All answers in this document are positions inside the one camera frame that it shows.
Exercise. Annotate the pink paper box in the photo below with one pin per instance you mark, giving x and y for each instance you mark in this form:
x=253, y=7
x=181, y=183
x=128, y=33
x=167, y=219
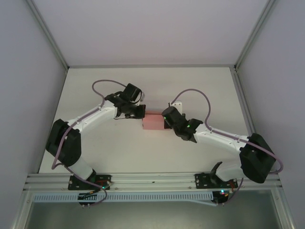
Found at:
x=153, y=121

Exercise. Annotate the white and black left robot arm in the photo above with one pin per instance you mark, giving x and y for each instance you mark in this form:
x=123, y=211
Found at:
x=95, y=117

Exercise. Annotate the black connector box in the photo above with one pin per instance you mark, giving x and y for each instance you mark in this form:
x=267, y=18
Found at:
x=218, y=200

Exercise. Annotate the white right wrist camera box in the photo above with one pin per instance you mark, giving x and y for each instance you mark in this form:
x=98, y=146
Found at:
x=177, y=105

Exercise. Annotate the aluminium frame crossbar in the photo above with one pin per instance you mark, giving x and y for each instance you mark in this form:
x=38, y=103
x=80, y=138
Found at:
x=152, y=66

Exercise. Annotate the aluminium mounting rail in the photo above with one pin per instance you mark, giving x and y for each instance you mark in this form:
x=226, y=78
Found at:
x=152, y=179

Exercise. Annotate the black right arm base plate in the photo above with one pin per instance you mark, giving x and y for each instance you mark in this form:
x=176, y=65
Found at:
x=202, y=180

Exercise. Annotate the aluminium side rail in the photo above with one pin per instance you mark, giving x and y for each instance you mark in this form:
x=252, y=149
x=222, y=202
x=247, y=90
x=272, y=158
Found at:
x=243, y=95

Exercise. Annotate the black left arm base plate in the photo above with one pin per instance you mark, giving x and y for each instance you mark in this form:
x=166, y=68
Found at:
x=104, y=180

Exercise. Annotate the aluminium frame post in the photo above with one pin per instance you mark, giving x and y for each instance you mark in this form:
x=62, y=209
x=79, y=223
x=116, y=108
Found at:
x=47, y=35
x=255, y=35

